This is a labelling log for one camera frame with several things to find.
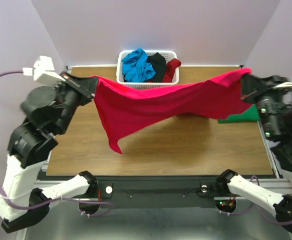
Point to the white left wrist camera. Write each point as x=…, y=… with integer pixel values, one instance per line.
x=43, y=72

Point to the pink red t shirt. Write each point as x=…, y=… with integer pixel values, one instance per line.
x=124, y=110

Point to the black t shirt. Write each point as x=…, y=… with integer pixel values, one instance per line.
x=158, y=63

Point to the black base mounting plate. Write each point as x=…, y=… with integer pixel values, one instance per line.
x=149, y=192

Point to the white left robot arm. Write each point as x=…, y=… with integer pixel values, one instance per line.
x=21, y=204

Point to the white plastic basket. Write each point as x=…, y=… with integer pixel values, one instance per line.
x=167, y=54

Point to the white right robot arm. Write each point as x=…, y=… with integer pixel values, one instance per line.
x=276, y=204

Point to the green folded t shirt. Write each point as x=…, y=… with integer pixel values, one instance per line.
x=250, y=115

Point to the blue t shirt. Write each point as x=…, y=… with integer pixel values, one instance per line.
x=135, y=67

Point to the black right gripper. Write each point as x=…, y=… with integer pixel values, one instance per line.
x=256, y=90

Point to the aluminium frame rail right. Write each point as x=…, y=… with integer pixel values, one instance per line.
x=277, y=183

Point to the dark red t shirt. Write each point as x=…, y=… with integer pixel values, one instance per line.
x=171, y=67

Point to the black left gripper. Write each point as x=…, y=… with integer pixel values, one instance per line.
x=86, y=86

